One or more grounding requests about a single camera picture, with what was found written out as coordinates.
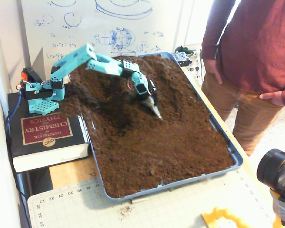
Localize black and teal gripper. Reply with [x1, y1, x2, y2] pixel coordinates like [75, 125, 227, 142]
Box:
[132, 72, 163, 120]

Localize blue tray of brown soil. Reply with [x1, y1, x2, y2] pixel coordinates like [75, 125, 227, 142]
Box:
[59, 54, 235, 199]

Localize person's right forearm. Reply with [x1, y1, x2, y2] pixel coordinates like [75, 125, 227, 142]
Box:
[201, 14, 231, 62]

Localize person's right hand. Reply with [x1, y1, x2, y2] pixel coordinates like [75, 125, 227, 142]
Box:
[203, 58, 224, 86]

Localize person's left hand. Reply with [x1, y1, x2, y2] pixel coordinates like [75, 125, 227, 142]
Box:
[259, 91, 285, 107]

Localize black vented electronics box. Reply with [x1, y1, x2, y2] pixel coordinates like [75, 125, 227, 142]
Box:
[172, 51, 192, 67]

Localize panel with red buttons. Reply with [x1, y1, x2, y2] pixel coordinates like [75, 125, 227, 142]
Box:
[187, 51, 205, 86]

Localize green object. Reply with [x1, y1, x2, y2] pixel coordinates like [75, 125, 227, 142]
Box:
[175, 45, 195, 54]

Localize black chemistry handbook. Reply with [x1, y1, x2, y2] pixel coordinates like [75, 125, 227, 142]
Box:
[7, 90, 90, 173]

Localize whiteboard with blue drawings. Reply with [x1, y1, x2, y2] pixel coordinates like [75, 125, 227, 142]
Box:
[20, 0, 183, 69]

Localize grey metal strip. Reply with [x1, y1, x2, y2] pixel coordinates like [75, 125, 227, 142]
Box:
[130, 196, 155, 204]

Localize blue plastic tray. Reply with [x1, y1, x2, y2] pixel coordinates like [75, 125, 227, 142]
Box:
[66, 51, 244, 202]

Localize grey gridded cutting mat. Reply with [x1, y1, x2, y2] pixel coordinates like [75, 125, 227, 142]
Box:
[27, 166, 276, 228]

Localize spilled soil crumbs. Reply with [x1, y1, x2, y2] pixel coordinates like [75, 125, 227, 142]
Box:
[120, 206, 134, 217]

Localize person in maroon shirt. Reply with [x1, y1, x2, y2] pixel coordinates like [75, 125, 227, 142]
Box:
[201, 0, 285, 156]

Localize black servo with orange disc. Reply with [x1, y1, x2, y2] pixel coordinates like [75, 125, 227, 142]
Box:
[20, 67, 42, 84]

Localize yellow printed plastic part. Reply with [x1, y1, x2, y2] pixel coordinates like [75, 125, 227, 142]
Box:
[201, 206, 283, 228]

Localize black camera lens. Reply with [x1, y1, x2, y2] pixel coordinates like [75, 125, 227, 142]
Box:
[256, 148, 285, 190]

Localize blue cable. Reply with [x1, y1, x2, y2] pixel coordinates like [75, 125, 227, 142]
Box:
[5, 94, 23, 133]

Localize black cable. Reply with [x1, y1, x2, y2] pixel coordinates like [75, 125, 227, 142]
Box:
[5, 114, 31, 228]

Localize grey camera mount block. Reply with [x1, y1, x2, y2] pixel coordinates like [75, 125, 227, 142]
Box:
[269, 182, 285, 228]

